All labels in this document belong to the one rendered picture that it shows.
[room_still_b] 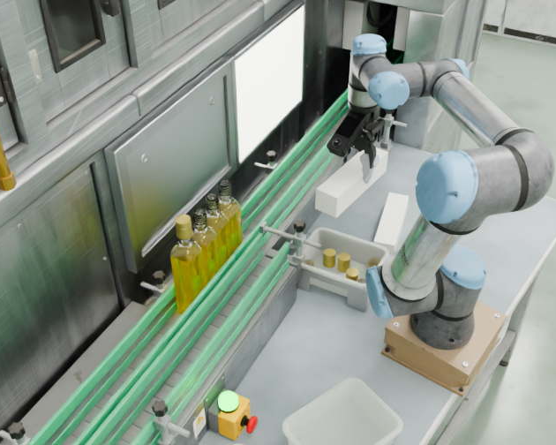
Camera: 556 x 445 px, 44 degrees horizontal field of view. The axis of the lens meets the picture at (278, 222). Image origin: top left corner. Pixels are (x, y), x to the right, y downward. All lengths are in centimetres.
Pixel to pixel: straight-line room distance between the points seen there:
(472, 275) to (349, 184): 37
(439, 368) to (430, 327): 11
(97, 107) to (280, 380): 77
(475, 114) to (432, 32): 94
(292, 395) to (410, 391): 28
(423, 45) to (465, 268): 97
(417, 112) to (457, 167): 128
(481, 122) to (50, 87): 79
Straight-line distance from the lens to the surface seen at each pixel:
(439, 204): 115
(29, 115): 127
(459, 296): 155
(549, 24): 517
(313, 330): 179
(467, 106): 139
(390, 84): 144
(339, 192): 163
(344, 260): 189
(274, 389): 167
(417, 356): 170
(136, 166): 151
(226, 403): 153
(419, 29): 229
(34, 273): 142
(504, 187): 117
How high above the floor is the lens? 209
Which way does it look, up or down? 40 degrees down
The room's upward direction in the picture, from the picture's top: straight up
